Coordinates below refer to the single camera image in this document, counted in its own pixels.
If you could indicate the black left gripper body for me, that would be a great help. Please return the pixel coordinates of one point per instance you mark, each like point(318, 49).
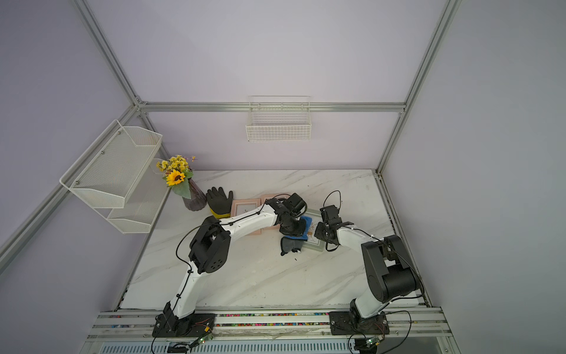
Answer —
point(294, 227)

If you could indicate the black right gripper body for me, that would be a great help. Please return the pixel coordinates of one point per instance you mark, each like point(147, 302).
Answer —
point(321, 232)

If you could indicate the green picture frame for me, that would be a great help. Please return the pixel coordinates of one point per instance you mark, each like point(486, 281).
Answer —
point(313, 243)

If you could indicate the blue microfibre cloth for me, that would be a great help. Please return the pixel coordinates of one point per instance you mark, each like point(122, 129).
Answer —
point(293, 244)

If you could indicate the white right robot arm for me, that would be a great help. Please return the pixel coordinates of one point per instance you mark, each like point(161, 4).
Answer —
point(390, 274)

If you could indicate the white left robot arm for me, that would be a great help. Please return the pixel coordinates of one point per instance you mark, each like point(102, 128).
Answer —
point(210, 246)

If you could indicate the black yellow work glove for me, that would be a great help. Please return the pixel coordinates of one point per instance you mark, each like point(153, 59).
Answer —
point(220, 202)

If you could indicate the dark glass vase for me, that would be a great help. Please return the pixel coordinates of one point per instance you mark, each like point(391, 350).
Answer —
point(198, 200)

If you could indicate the sunflower bouquet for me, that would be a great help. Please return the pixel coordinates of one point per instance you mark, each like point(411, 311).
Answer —
point(177, 174)

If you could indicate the white wire wall basket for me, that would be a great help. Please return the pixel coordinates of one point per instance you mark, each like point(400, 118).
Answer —
point(279, 119)

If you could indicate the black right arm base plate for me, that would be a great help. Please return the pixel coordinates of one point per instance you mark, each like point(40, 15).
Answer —
point(350, 322)

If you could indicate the aluminium front rail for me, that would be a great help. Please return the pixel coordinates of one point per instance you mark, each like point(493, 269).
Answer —
point(397, 330)

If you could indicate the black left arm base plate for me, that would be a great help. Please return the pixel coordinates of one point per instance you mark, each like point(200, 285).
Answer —
point(194, 326)

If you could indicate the white mesh wall shelf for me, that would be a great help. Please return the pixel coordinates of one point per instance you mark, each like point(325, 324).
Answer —
point(117, 177)

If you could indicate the aluminium enclosure frame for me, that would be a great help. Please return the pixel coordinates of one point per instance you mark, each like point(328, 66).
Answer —
point(191, 56)

